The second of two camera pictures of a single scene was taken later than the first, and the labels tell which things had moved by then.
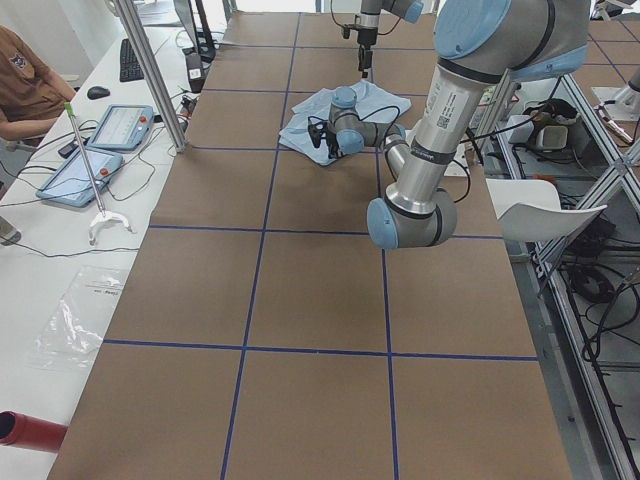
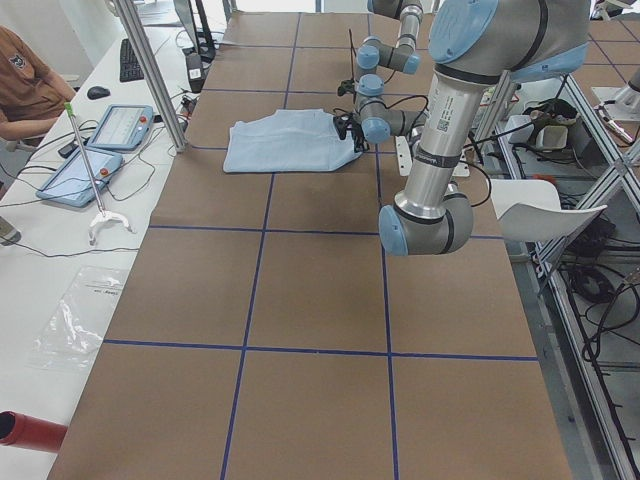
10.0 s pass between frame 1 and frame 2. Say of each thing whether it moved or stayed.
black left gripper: moved
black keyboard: stayed
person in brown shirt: stayed
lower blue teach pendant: stayed
